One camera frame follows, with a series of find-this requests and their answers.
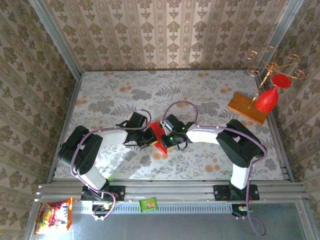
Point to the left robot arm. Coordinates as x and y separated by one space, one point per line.
93 178

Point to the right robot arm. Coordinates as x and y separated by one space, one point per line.
238 175

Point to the floral patterned table cover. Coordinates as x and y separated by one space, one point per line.
140 80

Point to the green snack packet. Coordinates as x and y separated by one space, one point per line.
148 204

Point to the wooden base board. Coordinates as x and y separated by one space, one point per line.
240 103

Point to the black controller board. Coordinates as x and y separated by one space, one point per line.
237 210
100 208

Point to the red wine glass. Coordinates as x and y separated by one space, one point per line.
266 100

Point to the orange snack bag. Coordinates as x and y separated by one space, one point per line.
52 217

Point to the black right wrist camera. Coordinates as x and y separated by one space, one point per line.
175 122

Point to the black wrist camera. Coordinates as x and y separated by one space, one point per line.
175 122
137 119

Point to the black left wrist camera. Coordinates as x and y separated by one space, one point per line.
137 119

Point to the aluminium frame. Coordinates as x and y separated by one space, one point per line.
175 190

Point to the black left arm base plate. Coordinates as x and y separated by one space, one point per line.
118 192

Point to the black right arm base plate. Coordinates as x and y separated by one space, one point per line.
221 193

